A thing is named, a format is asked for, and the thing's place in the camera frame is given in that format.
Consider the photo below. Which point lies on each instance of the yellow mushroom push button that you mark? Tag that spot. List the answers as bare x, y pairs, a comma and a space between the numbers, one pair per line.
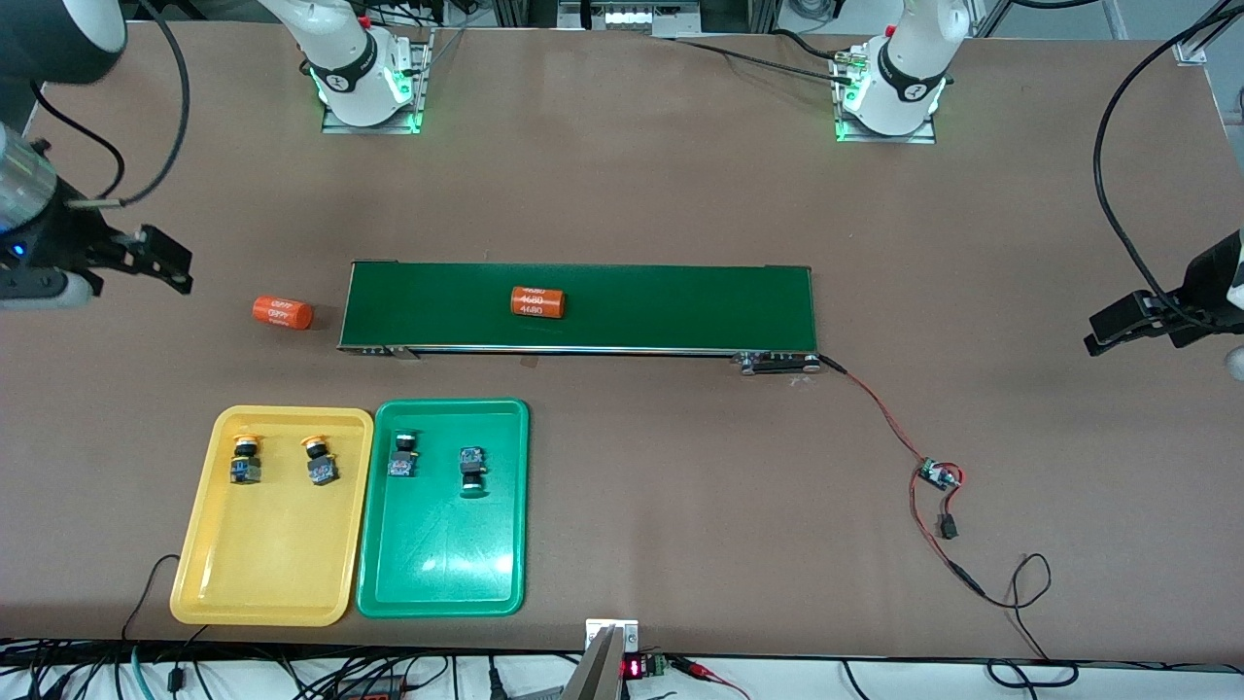
322, 472
246, 469

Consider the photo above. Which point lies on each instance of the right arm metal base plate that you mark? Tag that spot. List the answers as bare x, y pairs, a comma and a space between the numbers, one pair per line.
374, 126

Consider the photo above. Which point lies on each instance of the yellow plastic tray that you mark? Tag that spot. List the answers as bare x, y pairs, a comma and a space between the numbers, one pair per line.
272, 554

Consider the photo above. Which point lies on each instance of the green conveyor belt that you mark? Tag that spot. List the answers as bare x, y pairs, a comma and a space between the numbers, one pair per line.
680, 306

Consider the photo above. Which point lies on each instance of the orange cylinder white print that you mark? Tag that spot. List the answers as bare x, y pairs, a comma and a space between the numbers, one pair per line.
537, 301
282, 313

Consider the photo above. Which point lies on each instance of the grey metal stand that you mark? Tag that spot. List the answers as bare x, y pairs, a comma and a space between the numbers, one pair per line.
595, 676

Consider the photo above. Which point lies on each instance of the red clip lead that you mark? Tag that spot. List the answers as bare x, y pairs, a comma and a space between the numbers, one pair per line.
709, 671

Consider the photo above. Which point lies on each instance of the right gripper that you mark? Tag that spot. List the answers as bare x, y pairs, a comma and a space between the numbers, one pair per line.
60, 236

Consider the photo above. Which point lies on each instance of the small black controller circuit board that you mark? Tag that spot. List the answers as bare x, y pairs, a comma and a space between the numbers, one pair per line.
939, 474

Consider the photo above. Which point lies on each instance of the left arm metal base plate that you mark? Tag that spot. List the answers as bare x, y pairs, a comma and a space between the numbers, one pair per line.
889, 137

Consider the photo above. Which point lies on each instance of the metal box with lights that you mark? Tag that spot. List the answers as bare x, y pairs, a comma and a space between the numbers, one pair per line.
627, 15

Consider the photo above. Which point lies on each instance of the green mushroom push button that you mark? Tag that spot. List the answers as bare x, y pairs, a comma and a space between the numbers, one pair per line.
401, 465
472, 457

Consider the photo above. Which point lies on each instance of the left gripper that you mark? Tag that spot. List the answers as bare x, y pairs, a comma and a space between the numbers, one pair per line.
1208, 284

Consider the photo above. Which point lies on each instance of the green plastic tray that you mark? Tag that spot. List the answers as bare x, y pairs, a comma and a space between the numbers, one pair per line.
442, 554

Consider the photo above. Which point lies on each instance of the red LED display module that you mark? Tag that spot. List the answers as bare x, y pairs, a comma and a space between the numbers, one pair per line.
634, 668

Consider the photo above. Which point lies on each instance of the small metal bracket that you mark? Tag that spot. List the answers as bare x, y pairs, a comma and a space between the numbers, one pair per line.
627, 632

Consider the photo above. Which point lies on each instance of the aluminium frame profile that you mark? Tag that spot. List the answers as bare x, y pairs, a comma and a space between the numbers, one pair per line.
1200, 41

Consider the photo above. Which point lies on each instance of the black inline rocker switch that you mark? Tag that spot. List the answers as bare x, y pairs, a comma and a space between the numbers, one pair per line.
948, 528

